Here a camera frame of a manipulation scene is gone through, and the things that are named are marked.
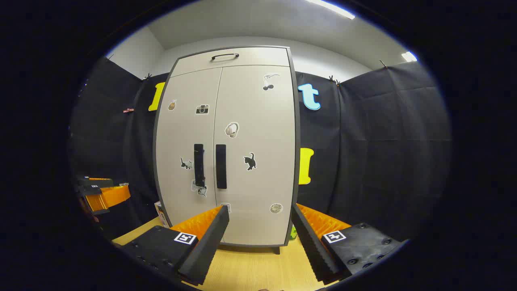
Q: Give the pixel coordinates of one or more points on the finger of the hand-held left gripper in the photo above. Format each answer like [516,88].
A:
[95,182]
[109,198]

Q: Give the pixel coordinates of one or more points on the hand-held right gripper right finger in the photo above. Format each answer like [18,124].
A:
[311,246]

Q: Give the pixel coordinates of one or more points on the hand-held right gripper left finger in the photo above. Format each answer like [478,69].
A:
[206,250]

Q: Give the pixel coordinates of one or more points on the shoe cabinet door camera sticker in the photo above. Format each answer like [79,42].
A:
[185,129]

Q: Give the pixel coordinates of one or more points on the shoe cabinet door headphone sticker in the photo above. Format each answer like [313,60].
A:
[258,121]

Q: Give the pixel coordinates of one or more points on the grey double-door shoe cabinet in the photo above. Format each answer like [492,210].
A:
[258,52]

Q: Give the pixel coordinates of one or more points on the grey cabinet drawer front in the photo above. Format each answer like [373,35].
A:
[258,56]

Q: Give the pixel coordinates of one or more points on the small green bottle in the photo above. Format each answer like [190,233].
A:
[293,233]

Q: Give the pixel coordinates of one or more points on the white printed book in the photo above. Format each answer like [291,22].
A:
[162,214]

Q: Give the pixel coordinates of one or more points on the black backdrop cloth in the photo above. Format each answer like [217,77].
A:
[383,141]

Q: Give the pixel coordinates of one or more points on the ceiling light strip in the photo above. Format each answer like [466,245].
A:
[408,56]

